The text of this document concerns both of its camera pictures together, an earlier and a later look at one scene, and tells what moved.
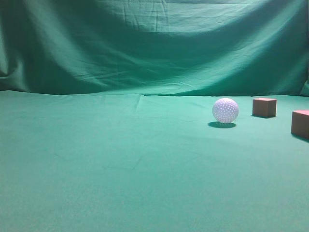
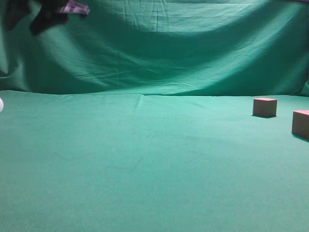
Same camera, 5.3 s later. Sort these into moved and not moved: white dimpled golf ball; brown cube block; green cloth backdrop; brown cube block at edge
Moved: white dimpled golf ball
Not moved: brown cube block at edge; green cloth backdrop; brown cube block
